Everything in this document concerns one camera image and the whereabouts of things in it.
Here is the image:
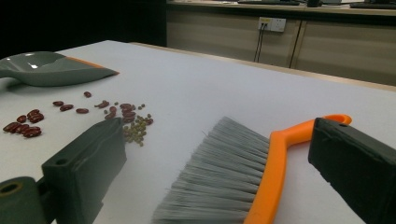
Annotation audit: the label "beige wooden cabinet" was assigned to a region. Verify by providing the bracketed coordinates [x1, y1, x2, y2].
[165, 0, 396, 87]

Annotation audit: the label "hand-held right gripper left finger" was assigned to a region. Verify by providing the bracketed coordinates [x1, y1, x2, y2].
[41, 117, 128, 224]

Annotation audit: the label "orange brush with grey bristles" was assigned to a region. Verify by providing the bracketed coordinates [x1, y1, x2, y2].
[151, 113, 353, 224]

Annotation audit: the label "black cable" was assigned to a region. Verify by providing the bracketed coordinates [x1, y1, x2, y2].
[257, 22, 269, 63]
[253, 22, 265, 63]

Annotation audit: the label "white wall socket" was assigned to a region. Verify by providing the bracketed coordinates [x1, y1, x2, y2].
[257, 16, 287, 33]

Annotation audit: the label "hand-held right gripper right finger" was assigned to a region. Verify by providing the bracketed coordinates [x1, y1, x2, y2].
[307, 117, 396, 224]

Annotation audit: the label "black keyboard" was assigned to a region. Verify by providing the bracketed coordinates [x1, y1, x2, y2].
[237, 0, 302, 7]
[349, 2, 396, 9]

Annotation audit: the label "red kidney beans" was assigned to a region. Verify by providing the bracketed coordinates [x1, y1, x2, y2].
[3, 91, 154, 139]

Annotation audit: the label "grey dustpan with orange lip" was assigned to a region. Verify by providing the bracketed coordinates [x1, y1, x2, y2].
[0, 50, 120, 88]

